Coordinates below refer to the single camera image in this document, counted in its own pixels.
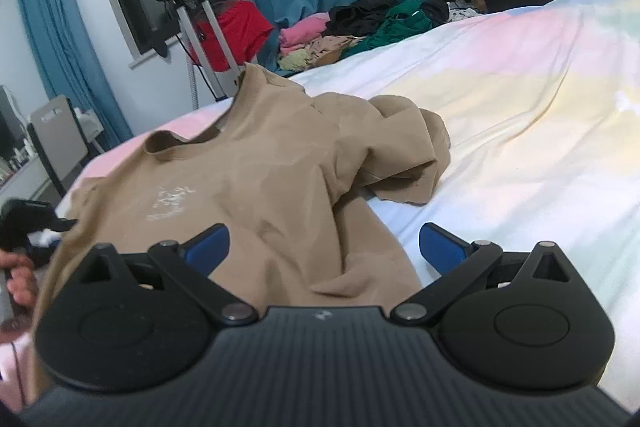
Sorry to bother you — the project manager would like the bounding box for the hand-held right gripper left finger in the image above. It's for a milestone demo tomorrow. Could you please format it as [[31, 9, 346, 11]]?
[[75, 223, 259, 326]]

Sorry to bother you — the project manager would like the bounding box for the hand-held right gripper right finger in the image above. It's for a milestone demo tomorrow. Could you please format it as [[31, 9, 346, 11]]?
[[390, 222, 577, 326]]

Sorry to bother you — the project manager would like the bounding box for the tan printed t-shirt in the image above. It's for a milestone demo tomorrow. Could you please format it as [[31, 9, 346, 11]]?
[[27, 63, 453, 344]]

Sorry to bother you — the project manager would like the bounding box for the person's left hand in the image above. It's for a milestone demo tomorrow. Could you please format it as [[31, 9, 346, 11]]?
[[0, 252, 41, 309]]

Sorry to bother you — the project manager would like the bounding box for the white dressing table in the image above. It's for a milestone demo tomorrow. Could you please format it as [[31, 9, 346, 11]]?
[[0, 147, 66, 208]]

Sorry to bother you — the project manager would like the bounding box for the row of small cosmetic bottles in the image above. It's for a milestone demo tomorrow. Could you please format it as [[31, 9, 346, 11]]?
[[0, 142, 36, 180]]

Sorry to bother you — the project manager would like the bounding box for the pastel rainbow bed blanket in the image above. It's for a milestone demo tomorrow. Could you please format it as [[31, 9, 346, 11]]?
[[0, 0, 640, 413]]

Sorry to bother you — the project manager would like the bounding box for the narrow blue curtain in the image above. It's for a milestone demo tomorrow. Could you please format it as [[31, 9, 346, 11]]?
[[7, 0, 133, 154]]

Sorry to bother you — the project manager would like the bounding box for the red cloth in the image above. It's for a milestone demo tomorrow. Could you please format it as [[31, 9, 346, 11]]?
[[187, 0, 276, 72]]

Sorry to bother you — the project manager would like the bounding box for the green cloth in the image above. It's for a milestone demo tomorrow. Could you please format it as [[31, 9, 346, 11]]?
[[342, 0, 436, 58]]

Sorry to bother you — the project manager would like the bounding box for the beige and yellow cloth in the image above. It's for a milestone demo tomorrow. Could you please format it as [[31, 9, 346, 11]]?
[[277, 34, 371, 72]]

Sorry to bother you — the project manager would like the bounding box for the pink cloth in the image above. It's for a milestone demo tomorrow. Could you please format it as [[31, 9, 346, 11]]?
[[277, 14, 333, 55]]

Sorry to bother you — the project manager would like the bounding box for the white patterned cloth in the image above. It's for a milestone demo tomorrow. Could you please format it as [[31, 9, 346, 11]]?
[[447, 2, 482, 24]]

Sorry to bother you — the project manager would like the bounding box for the black cloth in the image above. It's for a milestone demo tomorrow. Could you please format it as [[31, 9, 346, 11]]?
[[327, 0, 451, 38]]

